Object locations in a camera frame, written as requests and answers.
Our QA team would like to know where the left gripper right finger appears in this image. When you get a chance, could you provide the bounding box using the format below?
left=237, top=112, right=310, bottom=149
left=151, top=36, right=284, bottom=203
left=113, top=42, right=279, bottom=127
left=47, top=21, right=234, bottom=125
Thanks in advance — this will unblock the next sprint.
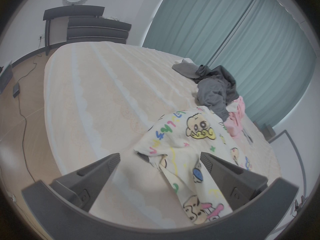
left=200, top=151, right=268, bottom=212

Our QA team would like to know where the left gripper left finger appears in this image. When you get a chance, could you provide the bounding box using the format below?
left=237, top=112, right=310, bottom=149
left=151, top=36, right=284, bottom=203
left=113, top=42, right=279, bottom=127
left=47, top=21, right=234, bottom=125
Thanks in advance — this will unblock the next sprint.
left=49, top=153, right=121, bottom=212

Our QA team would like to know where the white printed pyjama top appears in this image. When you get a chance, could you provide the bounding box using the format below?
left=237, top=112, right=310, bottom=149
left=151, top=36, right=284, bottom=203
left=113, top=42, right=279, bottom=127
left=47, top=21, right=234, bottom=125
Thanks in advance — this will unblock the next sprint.
left=133, top=106, right=253, bottom=226

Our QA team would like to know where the bed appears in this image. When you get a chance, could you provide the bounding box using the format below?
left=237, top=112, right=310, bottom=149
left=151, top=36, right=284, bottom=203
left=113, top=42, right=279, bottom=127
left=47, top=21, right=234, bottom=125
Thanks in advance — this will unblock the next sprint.
left=44, top=41, right=308, bottom=230

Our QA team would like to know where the pile of clothes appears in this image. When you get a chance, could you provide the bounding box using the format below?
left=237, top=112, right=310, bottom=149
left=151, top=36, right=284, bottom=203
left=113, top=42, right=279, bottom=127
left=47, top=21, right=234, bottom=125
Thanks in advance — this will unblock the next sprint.
left=172, top=58, right=201, bottom=80

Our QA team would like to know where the pink garment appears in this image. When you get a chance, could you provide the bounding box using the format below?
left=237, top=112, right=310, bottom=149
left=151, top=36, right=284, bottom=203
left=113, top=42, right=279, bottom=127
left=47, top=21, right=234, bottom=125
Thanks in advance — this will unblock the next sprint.
left=223, top=96, right=247, bottom=137

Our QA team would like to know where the grey bedside table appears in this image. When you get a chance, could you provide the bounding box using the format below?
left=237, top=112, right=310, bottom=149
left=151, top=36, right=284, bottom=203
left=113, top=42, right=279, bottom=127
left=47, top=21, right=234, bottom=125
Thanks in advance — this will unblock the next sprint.
left=252, top=121, right=276, bottom=141

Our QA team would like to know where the dark grey garment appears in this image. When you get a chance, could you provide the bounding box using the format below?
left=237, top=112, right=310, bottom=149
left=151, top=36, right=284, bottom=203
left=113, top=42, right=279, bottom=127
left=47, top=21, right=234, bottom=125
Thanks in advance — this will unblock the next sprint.
left=196, top=75, right=240, bottom=121

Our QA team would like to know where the blue-green curtain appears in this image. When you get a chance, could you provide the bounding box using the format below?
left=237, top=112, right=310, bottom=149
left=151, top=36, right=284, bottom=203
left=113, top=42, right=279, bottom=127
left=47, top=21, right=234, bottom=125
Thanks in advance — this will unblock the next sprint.
left=207, top=0, right=318, bottom=129
left=142, top=0, right=261, bottom=68

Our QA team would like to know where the black low cabinet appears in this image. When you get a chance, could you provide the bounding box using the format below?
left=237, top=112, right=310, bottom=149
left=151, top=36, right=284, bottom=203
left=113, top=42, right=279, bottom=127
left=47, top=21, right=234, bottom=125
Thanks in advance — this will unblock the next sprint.
left=43, top=5, right=132, bottom=56

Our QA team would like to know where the black cable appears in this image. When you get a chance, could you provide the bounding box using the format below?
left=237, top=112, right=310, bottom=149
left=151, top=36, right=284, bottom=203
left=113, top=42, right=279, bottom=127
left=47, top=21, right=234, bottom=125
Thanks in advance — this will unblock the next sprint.
left=17, top=96, right=37, bottom=183
left=18, top=37, right=42, bottom=84

